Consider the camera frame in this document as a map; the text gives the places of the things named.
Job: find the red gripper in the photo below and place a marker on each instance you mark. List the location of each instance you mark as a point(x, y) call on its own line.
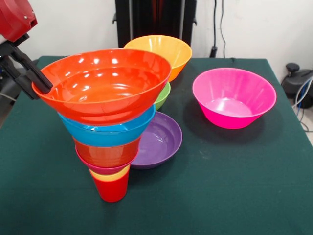
point(14, 17)

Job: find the large red-orange bowl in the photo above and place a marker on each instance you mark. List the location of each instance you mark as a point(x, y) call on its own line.
point(105, 88)

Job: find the blue bowl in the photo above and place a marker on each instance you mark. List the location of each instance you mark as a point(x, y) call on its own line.
point(110, 134)

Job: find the small orange bowl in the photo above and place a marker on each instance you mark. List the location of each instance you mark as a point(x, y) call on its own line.
point(107, 154)

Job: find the small crimson bowl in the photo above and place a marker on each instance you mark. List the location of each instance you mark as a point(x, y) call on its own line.
point(105, 170)

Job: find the stack of yellow cups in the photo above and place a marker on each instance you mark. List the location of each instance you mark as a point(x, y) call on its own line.
point(110, 177)

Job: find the red cup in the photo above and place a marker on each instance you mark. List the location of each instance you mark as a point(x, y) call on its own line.
point(111, 191)

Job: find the purple bowl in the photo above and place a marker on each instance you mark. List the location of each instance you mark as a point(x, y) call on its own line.
point(161, 139)

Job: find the black chair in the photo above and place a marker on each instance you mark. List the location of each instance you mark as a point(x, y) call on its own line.
point(10, 88)

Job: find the green bowl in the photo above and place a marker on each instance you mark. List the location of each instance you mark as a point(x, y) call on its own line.
point(164, 95)

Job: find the large light orange bowl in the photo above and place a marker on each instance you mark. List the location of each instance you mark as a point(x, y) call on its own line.
point(171, 51)

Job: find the dark green table cloth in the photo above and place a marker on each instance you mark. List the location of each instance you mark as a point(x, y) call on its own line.
point(215, 161)

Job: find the large magenta bowl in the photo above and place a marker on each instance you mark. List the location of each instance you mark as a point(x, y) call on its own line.
point(234, 98)

